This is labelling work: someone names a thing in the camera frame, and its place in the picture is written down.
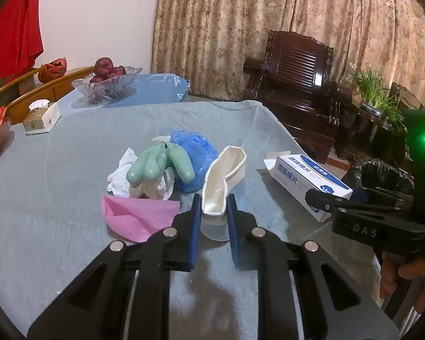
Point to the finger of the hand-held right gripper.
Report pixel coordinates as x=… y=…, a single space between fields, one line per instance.
x=326 y=200
x=360 y=194

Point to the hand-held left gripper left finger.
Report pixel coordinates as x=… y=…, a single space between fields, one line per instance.
x=194 y=233

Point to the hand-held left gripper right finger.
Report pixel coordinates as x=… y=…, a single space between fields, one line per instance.
x=233 y=233

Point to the clear plastic cup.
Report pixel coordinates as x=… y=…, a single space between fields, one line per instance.
x=214 y=230

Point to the black bagged trash bin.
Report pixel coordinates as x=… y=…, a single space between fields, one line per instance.
x=379 y=175

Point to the white and blue box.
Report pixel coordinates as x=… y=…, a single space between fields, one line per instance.
x=304 y=180

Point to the crushed white paper cup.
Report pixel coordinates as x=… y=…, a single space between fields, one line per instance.
x=219 y=184

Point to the person's right hand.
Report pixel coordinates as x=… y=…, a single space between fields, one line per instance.
x=389 y=272

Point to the pink cloth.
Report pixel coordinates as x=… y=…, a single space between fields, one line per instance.
x=134 y=216

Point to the dark wooden side table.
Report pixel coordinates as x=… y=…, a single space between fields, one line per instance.
x=368 y=127

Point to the green rubber glove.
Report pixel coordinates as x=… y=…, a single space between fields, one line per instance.
x=152 y=163

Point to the crumpled white tissue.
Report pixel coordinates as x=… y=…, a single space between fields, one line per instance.
x=122 y=173

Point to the dark cane-back wooden armchair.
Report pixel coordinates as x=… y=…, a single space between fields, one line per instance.
x=407 y=99

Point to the potted narcissus plant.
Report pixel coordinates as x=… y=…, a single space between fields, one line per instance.
x=370 y=88

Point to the dark slatted wooden armchair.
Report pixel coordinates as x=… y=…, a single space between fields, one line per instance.
x=297 y=88

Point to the glass fruit bowl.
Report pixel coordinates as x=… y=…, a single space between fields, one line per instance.
x=106 y=90

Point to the red apple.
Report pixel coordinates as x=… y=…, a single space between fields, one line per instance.
x=117 y=72
x=103 y=65
x=97 y=78

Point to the tissue box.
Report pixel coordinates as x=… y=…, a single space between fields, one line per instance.
x=39 y=118

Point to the beige floral curtain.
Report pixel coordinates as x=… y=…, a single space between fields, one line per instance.
x=233 y=24

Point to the red plastic bag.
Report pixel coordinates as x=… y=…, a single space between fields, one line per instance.
x=53 y=71

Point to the red cloth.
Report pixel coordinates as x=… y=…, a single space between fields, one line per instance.
x=10 y=39

